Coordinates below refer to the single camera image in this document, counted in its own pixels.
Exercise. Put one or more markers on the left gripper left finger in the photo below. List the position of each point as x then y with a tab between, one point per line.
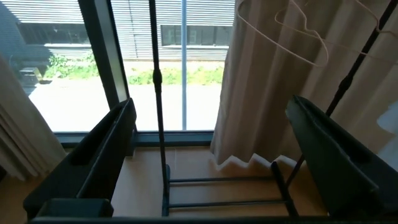
93	168

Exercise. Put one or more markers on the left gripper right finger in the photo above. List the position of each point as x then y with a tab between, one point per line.
339	174

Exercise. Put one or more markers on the black clothes rack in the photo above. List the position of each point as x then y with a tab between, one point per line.
157	81

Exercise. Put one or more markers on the beige curtain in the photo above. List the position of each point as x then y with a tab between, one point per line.
264	102
21	140

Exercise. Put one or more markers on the window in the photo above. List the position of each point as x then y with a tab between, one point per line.
102	62

